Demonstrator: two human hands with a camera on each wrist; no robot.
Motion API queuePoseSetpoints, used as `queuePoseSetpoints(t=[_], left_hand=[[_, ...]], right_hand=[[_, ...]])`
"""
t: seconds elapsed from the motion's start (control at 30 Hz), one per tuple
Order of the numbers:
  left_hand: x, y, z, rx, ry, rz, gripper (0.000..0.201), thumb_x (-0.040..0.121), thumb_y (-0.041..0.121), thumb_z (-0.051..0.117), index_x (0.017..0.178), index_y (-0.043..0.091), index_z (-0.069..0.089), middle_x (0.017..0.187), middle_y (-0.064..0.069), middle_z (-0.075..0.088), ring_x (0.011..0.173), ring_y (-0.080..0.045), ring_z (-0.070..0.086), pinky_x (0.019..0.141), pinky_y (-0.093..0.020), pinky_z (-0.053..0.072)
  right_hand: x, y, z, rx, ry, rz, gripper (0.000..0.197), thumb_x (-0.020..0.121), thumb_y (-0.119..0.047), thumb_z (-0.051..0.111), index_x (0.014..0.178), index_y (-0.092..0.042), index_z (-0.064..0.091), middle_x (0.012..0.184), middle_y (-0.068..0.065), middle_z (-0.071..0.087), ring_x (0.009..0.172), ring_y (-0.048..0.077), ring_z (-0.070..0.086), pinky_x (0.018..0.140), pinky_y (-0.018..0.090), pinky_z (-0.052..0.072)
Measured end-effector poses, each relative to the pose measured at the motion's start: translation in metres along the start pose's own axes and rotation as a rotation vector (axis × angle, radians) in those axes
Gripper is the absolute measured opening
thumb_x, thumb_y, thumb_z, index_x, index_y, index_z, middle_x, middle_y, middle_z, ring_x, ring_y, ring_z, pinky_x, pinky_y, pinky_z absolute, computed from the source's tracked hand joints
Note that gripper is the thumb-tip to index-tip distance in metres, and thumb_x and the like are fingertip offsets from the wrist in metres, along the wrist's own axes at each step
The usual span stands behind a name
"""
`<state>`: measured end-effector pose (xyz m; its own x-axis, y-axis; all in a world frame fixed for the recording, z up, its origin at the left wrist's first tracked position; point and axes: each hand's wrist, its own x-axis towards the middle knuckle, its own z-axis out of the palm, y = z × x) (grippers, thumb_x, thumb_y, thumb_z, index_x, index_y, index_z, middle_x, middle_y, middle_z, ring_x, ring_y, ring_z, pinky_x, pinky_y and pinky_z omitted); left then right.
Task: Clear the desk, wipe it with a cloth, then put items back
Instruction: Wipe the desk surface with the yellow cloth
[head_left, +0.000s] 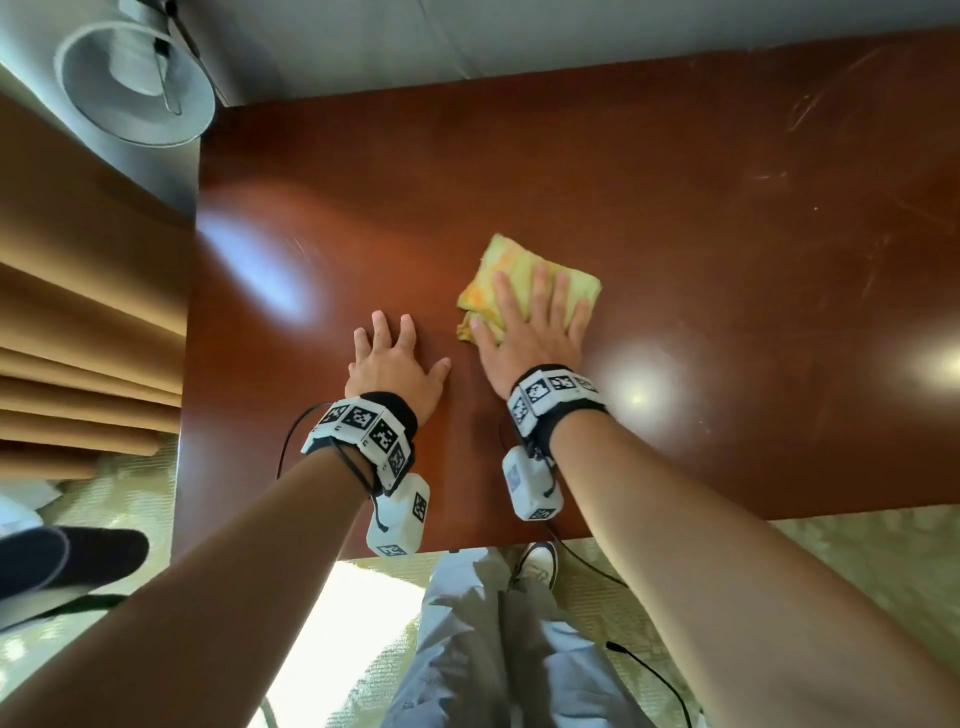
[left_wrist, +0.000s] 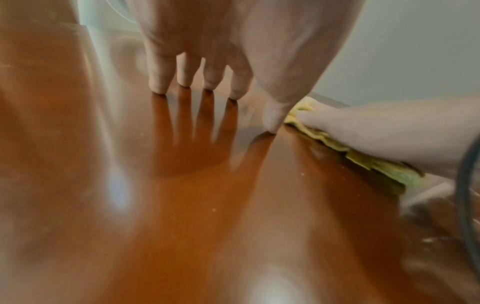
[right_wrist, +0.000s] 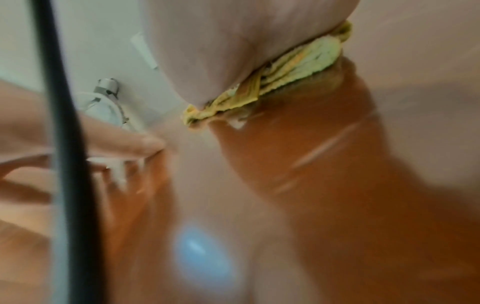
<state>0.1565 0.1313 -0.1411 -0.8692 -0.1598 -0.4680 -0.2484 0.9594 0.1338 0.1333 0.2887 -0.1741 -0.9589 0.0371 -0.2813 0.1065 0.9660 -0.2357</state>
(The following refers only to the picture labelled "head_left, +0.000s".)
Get yellow cleaning cloth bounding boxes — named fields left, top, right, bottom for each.
left=455, top=233, right=604, bottom=346

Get white sheer curtain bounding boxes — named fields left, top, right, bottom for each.
left=0, top=479, right=65, bottom=538

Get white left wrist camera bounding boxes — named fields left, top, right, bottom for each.
left=365, top=472, right=433, bottom=559

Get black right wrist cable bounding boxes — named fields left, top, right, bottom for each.
left=547, top=523, right=631, bottom=590

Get white cone lamp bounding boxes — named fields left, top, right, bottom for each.
left=53, top=0, right=219, bottom=149

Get right wrist marker strap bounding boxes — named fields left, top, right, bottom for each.
left=506, top=364, right=610, bottom=463

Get person's right forearm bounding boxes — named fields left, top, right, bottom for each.
left=551, top=408, right=960, bottom=728

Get tan curtain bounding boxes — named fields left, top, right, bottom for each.
left=0, top=89, right=196, bottom=481

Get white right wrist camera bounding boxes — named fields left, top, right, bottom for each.
left=500, top=446, right=565, bottom=523

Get black grey sleeve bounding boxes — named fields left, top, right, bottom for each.
left=0, top=526, right=151, bottom=631

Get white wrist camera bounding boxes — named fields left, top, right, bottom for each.
left=365, top=472, right=433, bottom=559
left=500, top=446, right=565, bottom=523

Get light grey trousers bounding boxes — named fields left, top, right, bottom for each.
left=378, top=547, right=661, bottom=728

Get red-brown wooden table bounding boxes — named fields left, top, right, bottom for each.
left=170, top=26, right=960, bottom=562

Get wrist marker strap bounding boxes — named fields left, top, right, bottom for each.
left=299, top=391, right=420, bottom=496
left=506, top=364, right=610, bottom=463

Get left wrist marker strap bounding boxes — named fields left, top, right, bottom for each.
left=299, top=391, right=420, bottom=496

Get person's left hand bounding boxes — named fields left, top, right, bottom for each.
left=344, top=310, right=453, bottom=429

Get person's left forearm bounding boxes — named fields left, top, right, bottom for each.
left=0, top=449, right=376, bottom=728

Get white sneaker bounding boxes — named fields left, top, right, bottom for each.
left=512, top=541, right=560, bottom=592

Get person's right hand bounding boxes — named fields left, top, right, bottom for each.
left=468, top=262, right=594, bottom=401

